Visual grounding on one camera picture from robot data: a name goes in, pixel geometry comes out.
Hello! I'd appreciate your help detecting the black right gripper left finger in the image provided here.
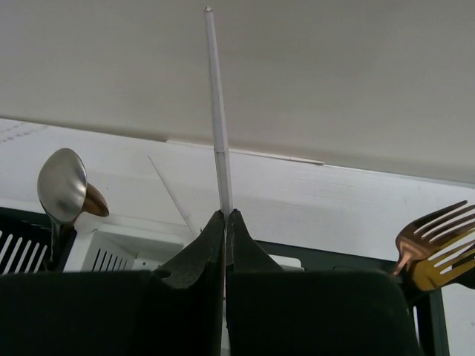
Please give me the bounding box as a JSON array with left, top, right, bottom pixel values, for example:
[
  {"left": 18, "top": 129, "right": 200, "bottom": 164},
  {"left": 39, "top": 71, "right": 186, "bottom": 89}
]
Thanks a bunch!
[{"left": 1, "top": 212, "right": 225, "bottom": 355}]

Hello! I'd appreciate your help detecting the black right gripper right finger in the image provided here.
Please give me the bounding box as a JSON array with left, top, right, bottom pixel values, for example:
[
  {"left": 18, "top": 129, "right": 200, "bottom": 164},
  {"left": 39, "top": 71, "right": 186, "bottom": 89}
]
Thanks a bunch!
[{"left": 226, "top": 211, "right": 422, "bottom": 355}]

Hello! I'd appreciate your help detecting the copper spoon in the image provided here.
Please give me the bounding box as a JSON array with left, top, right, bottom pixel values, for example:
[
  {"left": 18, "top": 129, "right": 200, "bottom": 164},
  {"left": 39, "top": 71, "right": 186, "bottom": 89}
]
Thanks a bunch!
[{"left": 62, "top": 183, "right": 109, "bottom": 236}]

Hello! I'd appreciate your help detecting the white chopstick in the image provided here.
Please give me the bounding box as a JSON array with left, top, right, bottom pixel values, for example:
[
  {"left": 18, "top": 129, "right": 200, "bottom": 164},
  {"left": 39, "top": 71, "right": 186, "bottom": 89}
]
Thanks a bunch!
[
  {"left": 203, "top": 5, "right": 235, "bottom": 356},
  {"left": 148, "top": 155, "right": 200, "bottom": 239}
]

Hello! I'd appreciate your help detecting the copper fork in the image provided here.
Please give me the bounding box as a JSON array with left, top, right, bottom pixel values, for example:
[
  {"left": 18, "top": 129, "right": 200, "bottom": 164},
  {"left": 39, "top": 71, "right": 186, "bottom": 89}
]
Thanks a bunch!
[{"left": 391, "top": 200, "right": 474, "bottom": 276}]

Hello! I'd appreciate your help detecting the gold fork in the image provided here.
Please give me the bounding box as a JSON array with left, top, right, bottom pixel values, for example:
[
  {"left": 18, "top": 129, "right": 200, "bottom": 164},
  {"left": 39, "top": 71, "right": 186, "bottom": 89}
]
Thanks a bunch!
[{"left": 405, "top": 228, "right": 474, "bottom": 292}]

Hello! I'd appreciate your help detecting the silver spoon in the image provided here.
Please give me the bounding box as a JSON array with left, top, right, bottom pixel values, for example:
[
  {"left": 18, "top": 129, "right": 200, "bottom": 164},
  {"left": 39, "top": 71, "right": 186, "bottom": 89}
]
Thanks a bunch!
[{"left": 37, "top": 148, "right": 87, "bottom": 271}]

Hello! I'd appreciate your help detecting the black fork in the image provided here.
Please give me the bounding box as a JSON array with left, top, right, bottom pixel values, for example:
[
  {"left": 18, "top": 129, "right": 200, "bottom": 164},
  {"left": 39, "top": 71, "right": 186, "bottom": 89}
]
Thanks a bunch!
[{"left": 454, "top": 276, "right": 475, "bottom": 289}]

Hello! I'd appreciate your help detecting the grey bin in white caddy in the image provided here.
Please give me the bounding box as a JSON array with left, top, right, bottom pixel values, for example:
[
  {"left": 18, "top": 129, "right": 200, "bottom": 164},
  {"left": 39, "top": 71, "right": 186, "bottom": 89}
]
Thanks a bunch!
[{"left": 80, "top": 231, "right": 163, "bottom": 272}]

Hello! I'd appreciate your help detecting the white utensil caddy frame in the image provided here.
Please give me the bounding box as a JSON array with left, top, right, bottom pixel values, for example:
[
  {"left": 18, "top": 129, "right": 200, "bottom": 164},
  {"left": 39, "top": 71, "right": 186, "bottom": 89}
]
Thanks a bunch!
[{"left": 64, "top": 225, "right": 185, "bottom": 271}]

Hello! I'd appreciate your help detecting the black utensil caddy frame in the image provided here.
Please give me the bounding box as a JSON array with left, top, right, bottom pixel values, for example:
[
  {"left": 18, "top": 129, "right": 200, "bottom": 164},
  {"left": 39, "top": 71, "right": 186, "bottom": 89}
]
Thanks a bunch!
[{"left": 258, "top": 241, "right": 450, "bottom": 356}]

